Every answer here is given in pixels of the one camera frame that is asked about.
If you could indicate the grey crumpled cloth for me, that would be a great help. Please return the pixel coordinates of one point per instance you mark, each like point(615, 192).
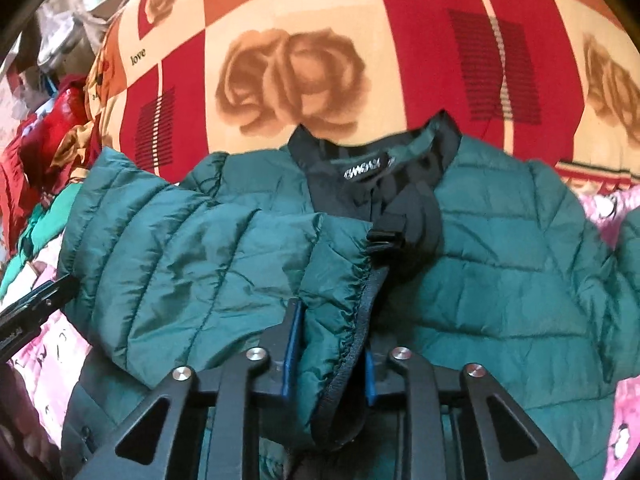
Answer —
point(60, 25)

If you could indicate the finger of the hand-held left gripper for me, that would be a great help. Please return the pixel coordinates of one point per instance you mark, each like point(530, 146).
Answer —
point(42, 299)

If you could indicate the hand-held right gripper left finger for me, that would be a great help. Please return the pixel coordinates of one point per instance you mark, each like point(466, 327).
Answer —
point(292, 360)

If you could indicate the dark green puffer jacket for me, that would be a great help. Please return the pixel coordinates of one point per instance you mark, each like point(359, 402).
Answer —
point(500, 260)

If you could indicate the red crumpled cloth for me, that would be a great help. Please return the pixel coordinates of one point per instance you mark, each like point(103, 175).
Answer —
point(20, 170)

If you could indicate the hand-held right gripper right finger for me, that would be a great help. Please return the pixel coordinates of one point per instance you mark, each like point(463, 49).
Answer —
point(370, 382)

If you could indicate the bright green cloth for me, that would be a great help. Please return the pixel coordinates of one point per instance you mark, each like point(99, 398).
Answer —
point(50, 215)

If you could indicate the red orange rose blanket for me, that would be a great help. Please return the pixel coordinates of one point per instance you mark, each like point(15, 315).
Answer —
point(425, 35)

